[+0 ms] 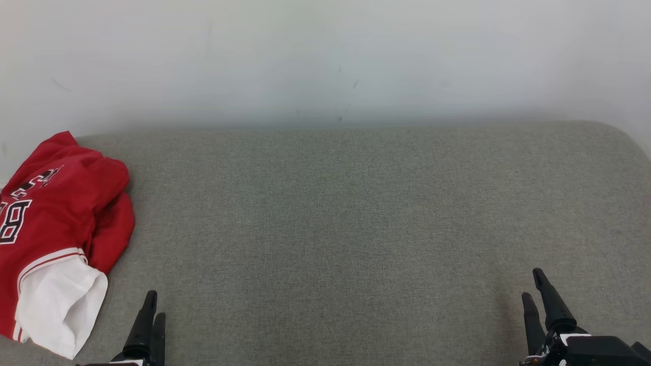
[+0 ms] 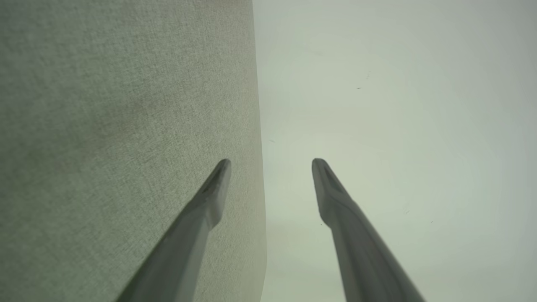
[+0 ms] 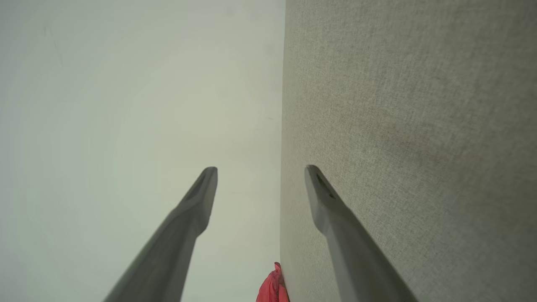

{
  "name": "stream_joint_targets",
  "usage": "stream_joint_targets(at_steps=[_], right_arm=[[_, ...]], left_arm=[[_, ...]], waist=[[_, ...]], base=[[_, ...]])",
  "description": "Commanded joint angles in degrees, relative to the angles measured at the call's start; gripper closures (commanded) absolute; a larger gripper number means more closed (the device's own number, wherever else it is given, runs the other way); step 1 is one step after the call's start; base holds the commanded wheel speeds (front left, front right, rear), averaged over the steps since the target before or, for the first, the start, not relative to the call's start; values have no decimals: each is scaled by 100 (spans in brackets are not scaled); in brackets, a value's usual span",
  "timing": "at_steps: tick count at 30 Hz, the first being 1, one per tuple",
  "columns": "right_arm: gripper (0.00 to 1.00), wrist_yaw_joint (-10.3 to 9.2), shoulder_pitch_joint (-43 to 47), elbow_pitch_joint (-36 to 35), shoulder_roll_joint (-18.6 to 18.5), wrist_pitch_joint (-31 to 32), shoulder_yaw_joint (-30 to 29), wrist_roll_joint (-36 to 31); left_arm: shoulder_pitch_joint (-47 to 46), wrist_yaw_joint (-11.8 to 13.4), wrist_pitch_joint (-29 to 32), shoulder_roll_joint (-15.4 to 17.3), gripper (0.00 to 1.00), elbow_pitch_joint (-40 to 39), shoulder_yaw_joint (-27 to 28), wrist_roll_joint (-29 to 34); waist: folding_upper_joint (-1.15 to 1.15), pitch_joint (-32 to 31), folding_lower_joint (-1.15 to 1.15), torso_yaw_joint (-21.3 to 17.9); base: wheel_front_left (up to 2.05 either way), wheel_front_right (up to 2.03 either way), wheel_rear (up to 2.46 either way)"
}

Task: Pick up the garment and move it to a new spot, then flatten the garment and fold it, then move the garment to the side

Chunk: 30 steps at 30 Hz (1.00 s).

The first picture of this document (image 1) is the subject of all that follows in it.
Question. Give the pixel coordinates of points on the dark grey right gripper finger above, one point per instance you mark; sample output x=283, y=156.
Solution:
x=534, y=325
x=557, y=315

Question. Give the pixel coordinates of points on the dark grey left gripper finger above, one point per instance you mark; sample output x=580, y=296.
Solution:
x=157, y=340
x=142, y=325

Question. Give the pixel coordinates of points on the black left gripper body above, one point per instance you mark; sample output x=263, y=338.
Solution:
x=129, y=362

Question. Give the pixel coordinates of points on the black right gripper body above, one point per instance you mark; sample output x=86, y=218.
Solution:
x=595, y=353

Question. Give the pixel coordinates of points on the red white basketball jersey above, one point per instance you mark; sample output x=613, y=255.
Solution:
x=46, y=305

